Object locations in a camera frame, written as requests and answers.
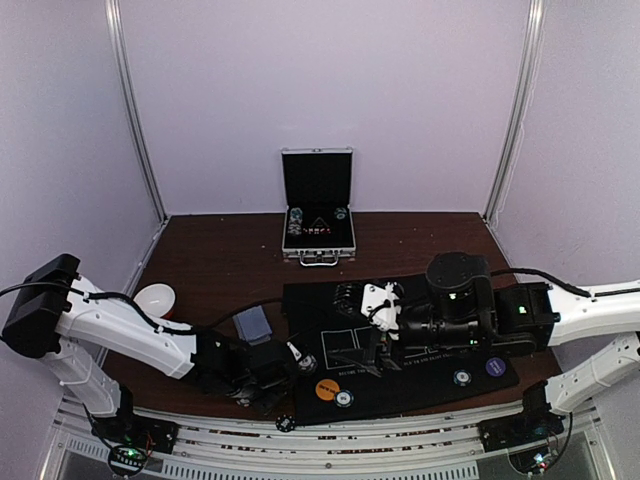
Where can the white red bowl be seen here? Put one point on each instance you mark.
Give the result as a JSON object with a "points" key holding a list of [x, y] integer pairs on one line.
{"points": [[157, 300]]}

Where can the orange big blind button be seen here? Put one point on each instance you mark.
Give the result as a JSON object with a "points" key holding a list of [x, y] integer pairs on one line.
{"points": [[327, 389]]}

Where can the aluminium frame rail front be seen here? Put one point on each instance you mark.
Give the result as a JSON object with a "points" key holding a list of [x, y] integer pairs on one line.
{"points": [[437, 446]]}

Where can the left aluminium frame post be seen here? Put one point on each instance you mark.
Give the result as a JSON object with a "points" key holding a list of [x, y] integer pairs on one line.
{"points": [[117, 36]]}

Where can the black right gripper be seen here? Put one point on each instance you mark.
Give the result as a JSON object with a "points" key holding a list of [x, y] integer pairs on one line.
{"points": [[376, 347]]}

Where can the blue green fifty chip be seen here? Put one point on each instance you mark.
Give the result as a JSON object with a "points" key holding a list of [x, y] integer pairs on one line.
{"points": [[344, 399]]}

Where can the chips in case right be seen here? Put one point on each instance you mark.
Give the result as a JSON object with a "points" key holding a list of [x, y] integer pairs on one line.
{"points": [[341, 213]]}

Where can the purple small blind button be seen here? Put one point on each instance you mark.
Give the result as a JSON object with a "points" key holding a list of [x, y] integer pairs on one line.
{"points": [[495, 367]]}

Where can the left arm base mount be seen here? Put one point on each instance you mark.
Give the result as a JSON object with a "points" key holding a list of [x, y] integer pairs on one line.
{"points": [[130, 445]]}

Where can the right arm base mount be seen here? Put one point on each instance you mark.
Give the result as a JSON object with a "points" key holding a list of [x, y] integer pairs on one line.
{"points": [[532, 442]]}

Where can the aluminium poker case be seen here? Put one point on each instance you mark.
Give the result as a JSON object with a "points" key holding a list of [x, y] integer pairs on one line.
{"points": [[318, 181]]}

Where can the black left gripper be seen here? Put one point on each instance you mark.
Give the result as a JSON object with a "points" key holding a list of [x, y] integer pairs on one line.
{"points": [[267, 403]]}

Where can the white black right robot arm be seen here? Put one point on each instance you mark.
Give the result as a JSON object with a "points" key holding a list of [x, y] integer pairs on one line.
{"points": [[461, 311]]}

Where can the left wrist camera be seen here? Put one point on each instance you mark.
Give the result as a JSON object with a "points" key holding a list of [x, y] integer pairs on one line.
{"points": [[294, 351]]}

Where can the aluminium frame post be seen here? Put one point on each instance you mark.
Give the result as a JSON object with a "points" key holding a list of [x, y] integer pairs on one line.
{"points": [[521, 99], [117, 36]]}

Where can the grey playing card deck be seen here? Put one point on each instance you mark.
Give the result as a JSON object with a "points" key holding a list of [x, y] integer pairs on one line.
{"points": [[252, 326]]}

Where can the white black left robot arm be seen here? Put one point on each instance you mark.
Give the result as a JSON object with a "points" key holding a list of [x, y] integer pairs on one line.
{"points": [[56, 308]]}

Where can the small chip stack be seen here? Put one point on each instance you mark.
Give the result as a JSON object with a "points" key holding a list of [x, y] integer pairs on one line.
{"points": [[307, 365]]}

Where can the black poker table mat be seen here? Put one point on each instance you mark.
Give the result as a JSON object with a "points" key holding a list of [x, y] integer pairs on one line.
{"points": [[425, 380]]}

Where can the chips row in case left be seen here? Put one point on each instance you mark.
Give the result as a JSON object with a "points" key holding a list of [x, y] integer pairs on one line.
{"points": [[295, 222]]}

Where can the right aluminium frame post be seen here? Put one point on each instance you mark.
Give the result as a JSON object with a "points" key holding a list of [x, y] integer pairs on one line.
{"points": [[521, 99]]}

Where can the black white chip on rail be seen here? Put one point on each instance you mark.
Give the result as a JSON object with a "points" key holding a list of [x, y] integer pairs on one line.
{"points": [[285, 423]]}

